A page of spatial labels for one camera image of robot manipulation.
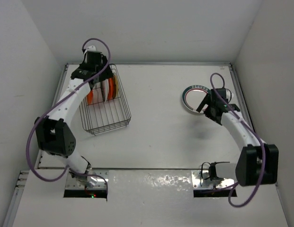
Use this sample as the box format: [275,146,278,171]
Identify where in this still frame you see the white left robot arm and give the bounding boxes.
[36,45,110,187]

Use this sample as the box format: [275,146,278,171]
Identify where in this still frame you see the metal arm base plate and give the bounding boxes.
[191,169,235,191]

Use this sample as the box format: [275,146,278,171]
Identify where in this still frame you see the white front cover panel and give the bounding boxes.
[13,170,287,227]

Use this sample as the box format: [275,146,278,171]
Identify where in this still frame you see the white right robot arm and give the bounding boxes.
[196,88,279,186]

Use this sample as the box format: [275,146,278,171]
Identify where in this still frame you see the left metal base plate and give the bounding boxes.
[65,169,109,190]

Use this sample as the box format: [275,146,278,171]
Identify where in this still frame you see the orange plastic plate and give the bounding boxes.
[107,77,115,100]
[86,89,94,105]

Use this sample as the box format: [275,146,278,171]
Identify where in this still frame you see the white plate green red rings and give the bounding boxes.
[181,84,215,116]

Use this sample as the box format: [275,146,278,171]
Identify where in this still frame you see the wire dish rack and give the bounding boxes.
[79,64,131,135]

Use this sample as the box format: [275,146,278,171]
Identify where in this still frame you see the aluminium table edge rail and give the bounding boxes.
[225,63,255,131]

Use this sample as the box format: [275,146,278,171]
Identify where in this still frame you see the thin black cable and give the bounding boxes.
[200,161,230,184]

